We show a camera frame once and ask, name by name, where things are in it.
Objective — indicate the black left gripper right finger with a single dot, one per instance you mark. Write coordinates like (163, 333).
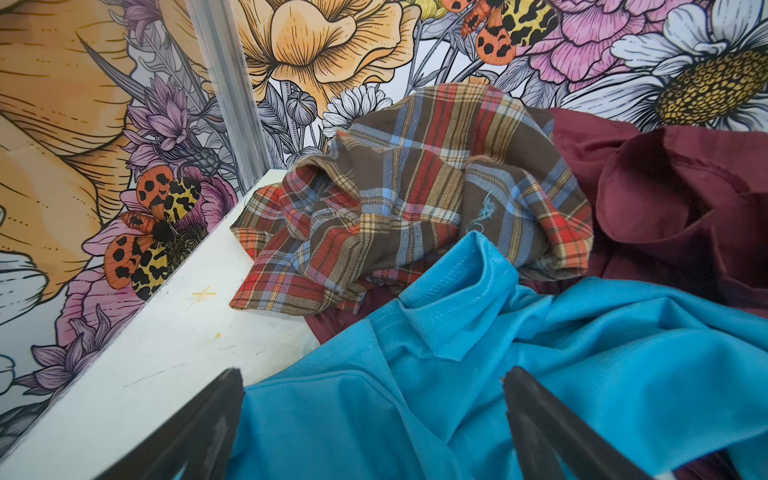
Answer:
(551, 440)

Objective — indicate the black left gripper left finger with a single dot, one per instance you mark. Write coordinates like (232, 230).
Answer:
(195, 443)

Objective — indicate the turquoise cloth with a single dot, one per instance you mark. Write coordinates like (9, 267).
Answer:
(414, 391)

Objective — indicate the maroon cloth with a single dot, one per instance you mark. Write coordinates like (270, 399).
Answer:
(680, 207)

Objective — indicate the plaid brown red cloth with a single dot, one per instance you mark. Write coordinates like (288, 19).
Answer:
(399, 187)

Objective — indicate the aluminium left rear corner post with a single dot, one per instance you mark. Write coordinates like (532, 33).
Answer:
(216, 30)

